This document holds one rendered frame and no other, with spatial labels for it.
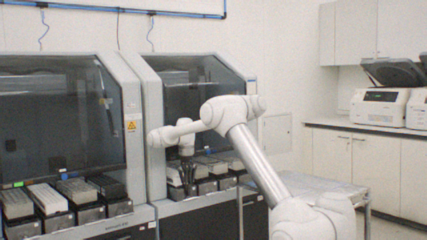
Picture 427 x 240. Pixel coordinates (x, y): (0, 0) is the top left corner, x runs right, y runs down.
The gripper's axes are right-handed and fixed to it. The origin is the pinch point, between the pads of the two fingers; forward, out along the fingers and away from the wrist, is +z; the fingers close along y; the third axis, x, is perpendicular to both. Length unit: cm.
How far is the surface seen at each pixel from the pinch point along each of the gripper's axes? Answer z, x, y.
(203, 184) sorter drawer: -0.5, -1.5, -12.0
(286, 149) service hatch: 19, -122, -203
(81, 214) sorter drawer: 1, -1, 61
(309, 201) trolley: -1, 64, -31
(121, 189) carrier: -5.3, -8.9, 36.8
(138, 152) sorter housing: -24.0, -10.1, 25.0
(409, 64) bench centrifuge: -69, -7, -246
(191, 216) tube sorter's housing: 16.9, -1.7, -2.3
